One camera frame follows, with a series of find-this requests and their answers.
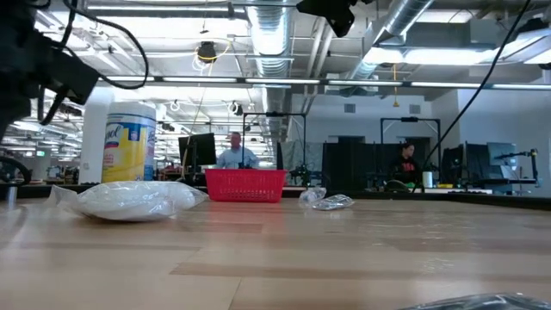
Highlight nail clipper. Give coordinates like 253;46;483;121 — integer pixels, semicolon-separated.
312;193;356;212

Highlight black comb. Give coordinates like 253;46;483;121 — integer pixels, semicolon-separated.
399;293;551;310

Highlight person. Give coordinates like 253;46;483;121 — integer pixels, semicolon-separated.
389;141;423;186
214;131;262;170

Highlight red plastic basket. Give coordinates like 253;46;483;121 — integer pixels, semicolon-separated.
204;168;288;204

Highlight black partition screen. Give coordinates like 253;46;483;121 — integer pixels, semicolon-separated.
321;141;431;195

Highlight overhead light bar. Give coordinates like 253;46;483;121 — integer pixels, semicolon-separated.
97;73;551;90

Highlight black computer monitor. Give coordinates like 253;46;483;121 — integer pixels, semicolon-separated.
178;132;217;174

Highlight cotton pads in clear bag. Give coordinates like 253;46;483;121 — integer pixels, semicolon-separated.
50;180;211;223

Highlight Lysol wipes canister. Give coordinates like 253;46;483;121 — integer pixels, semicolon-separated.
102;102;158;186

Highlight white building column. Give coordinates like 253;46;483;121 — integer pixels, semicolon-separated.
80;88;116;181

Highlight ceiling light fixture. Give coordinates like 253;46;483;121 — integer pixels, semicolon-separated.
363;45;551;66

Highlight grey screen panel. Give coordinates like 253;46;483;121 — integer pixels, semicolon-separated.
487;141;517;182

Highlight ribbed silver ventilation duct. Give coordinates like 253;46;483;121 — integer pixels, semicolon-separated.
245;0;299;143

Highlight slanted silver ventilation duct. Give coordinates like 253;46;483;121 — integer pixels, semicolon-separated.
339;0;436;98

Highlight black ceiling cable reel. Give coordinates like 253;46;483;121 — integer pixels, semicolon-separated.
195;40;219;65

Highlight yellow hanging cord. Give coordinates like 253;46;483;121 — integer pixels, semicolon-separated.
390;64;400;109

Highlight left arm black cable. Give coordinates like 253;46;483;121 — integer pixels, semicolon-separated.
62;0;151;90

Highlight black aluminium table frame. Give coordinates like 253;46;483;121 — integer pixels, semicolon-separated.
0;183;551;212

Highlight black curved cable loop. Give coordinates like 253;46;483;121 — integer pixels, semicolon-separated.
0;156;32;186

